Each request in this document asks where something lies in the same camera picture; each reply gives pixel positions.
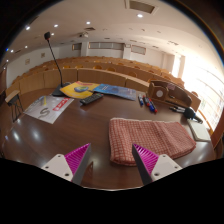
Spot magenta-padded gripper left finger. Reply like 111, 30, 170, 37
41, 142, 93, 186

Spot ceiling air vent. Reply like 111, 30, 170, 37
124, 0, 159, 15

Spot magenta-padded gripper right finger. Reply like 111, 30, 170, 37
131, 143, 184, 186

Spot yellow booklet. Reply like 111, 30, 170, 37
59, 80, 100, 100

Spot rows of wooden auditorium seats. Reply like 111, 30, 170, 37
6, 55, 186, 98

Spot red whiteboard marker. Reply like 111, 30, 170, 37
149, 98, 158, 114
143, 94, 151, 108

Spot black gooseneck desk microphone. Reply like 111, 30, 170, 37
43, 31, 73, 98

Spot black remote control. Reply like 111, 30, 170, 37
79, 92, 105, 106

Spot recessed ceiling lights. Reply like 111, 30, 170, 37
4, 13, 144, 54

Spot red white checked towel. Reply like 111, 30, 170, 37
108, 117, 197, 167

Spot white printed leaflet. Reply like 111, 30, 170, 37
23, 95, 75, 125

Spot small wooden side table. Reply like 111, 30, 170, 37
4, 89, 25, 124

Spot black handheld microphone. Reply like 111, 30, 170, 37
182, 106, 204, 124

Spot white notebook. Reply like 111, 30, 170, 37
186, 118, 212, 142

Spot blue booklet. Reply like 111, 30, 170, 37
92, 83, 138, 101

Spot blue whiteboard marker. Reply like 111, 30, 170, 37
148, 98, 156, 114
137, 94, 145, 107

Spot wooden desk organizer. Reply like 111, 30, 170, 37
147, 79, 202, 113

